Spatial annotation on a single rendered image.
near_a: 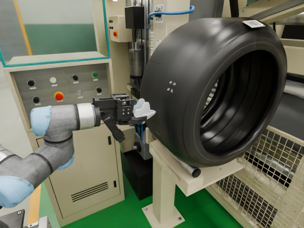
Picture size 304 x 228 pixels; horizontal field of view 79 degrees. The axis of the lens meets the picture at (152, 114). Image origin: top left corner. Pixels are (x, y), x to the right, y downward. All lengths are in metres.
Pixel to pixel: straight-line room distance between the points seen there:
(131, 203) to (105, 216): 0.24
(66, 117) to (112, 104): 0.13
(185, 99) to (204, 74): 0.09
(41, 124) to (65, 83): 0.74
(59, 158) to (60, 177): 0.94
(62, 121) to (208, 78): 0.42
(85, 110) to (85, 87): 0.74
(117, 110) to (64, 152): 0.19
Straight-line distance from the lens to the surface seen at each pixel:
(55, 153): 0.56
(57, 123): 0.53
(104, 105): 0.55
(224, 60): 0.60
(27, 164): 0.53
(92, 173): 1.55
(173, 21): 0.96
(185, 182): 0.86
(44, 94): 1.26
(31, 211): 2.09
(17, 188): 0.51
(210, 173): 1.01
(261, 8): 1.09
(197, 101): 0.57
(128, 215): 1.81
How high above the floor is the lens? 1.48
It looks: 27 degrees down
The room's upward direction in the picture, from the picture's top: straight up
